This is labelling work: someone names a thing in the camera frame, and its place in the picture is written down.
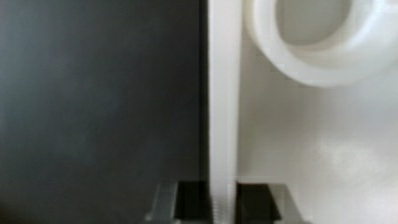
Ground white square tabletop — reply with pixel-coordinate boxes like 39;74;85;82
208;0;398;224

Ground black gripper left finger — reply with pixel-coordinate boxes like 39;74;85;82
144;181;213;224

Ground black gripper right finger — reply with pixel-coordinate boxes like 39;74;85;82
235;183;311;224

